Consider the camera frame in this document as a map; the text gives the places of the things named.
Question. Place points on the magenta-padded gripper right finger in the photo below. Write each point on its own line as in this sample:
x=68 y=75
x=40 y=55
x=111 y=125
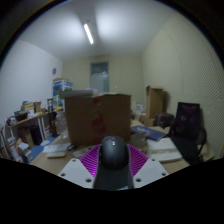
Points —
x=150 y=171

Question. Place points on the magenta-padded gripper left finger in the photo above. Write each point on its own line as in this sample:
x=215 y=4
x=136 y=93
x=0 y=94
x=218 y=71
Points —
x=75 y=171

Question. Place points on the black computer mouse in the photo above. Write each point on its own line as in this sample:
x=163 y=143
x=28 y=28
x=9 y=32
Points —
x=114 y=160

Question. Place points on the flat white remote control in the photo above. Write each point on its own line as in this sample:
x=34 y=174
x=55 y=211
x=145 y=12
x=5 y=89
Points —
x=56 y=154

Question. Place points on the thick white book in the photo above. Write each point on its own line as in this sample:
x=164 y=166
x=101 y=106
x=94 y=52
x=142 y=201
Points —
x=164 y=150

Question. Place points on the white paper sheet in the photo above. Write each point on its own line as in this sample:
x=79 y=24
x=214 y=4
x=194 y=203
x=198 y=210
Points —
x=56 y=147

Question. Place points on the blue book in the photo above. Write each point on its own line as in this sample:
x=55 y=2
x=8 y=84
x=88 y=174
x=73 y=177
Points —
x=150 y=132

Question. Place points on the large brown cardboard box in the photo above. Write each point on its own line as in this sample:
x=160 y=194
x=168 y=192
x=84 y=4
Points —
x=80 y=120

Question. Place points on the dark bag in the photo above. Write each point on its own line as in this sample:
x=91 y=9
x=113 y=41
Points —
x=164 y=120

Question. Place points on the black office chair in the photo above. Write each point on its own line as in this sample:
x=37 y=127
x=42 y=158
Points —
x=188 y=133

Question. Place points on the black tripod stand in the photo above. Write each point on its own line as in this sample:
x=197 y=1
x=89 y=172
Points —
x=51 y=116

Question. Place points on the cluttered shelf unit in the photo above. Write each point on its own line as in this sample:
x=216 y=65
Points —
x=23 y=133

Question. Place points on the tall open cardboard box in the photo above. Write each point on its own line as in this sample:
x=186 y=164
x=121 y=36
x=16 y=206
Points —
x=155 y=101

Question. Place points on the blue and white box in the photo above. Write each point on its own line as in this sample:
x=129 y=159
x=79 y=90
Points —
x=61 y=86

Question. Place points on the grey door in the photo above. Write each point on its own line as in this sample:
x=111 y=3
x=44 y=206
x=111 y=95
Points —
x=100 y=80

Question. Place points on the ceiling tube light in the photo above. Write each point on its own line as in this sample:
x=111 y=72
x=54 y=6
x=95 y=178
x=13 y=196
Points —
x=88 y=33

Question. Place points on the round wall clock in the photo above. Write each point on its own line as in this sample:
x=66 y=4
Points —
x=54 y=71

